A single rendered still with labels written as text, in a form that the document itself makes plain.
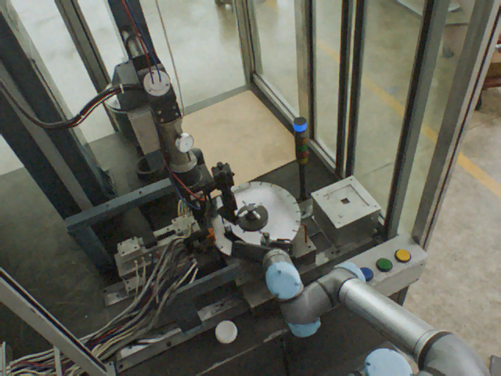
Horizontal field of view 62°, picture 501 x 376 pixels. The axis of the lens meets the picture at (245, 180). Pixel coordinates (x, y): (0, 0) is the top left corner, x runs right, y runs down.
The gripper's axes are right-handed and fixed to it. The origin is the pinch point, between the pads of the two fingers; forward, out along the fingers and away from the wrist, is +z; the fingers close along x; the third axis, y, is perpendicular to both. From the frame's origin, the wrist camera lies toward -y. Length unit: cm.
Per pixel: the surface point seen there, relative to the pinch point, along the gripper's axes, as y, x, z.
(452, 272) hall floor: 113, -31, 82
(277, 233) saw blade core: 6.0, 0.4, 8.7
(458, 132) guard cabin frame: 41, 38, -27
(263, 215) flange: 1.2, 4.7, 13.9
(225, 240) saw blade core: -11.0, -4.2, 9.8
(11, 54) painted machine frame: -81, 48, 8
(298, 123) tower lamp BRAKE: 10.0, 37.0, 17.4
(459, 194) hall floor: 132, 6, 119
